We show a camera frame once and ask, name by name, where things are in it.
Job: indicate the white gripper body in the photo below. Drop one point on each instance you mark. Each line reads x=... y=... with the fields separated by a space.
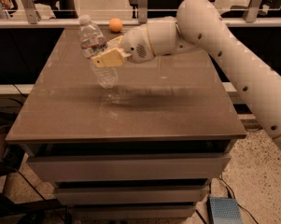
x=136 y=45

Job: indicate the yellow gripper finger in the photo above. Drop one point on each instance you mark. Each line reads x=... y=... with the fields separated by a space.
x=115 y=43
x=111 y=58

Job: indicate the clear plastic water bottle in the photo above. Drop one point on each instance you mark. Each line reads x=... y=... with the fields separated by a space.
x=93 y=42

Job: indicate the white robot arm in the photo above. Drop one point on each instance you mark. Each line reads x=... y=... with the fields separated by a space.
x=198 y=24

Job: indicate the orange fruit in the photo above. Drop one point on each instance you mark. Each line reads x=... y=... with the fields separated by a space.
x=115 y=25

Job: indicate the grey drawer cabinet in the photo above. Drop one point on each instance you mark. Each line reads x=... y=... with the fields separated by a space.
x=147 y=148

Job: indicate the metal rail post middle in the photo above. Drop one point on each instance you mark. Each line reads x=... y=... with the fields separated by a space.
x=142 y=11

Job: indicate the metal rail post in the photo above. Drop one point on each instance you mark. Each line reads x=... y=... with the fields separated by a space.
x=251 y=13
x=31 y=13
x=142 y=11

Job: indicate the metal rail post left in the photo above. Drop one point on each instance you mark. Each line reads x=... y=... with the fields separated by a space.
x=31 y=13

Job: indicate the metal rail post right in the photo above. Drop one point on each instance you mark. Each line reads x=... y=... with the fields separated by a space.
x=251 y=13

